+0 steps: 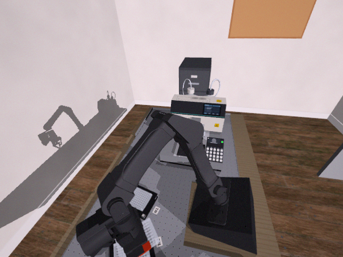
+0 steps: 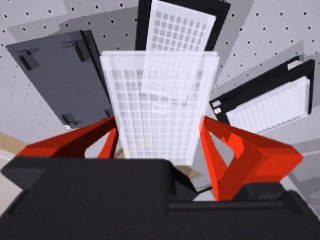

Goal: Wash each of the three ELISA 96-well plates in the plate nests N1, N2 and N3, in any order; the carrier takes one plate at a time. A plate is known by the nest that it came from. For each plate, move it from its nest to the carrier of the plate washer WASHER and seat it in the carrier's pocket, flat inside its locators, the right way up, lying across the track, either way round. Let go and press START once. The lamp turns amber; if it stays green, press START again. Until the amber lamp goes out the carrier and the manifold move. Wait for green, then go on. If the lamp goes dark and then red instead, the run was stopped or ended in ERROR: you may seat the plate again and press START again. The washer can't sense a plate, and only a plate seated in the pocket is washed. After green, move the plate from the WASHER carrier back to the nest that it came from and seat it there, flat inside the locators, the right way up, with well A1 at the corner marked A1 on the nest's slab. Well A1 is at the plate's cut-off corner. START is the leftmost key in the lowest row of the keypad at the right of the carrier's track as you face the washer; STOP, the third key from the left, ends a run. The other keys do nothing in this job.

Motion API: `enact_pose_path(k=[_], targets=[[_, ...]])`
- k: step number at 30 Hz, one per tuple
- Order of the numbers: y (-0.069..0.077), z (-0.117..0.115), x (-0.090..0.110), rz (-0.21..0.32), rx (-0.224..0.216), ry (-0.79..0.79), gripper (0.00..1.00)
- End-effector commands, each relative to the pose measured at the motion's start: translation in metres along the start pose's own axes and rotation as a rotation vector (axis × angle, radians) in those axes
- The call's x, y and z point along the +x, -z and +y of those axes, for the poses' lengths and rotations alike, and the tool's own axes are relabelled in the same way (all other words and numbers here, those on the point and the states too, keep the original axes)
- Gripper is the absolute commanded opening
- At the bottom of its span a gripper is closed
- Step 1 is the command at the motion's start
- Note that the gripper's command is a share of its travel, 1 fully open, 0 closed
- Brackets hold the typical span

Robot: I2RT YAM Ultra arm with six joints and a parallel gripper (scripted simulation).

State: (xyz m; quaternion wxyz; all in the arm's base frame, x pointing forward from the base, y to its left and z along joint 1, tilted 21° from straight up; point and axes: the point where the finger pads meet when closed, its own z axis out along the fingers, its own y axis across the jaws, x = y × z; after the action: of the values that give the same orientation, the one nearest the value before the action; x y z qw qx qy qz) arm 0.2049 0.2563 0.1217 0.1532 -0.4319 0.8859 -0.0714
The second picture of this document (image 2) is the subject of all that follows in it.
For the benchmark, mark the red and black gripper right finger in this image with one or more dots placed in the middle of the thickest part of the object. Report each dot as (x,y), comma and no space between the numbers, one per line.
(256,158)

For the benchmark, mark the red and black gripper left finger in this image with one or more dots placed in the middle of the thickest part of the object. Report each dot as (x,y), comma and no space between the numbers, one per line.
(73,144)

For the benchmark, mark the white well plate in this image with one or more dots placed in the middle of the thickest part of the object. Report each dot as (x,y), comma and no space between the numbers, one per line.
(176,28)
(163,100)
(280,106)

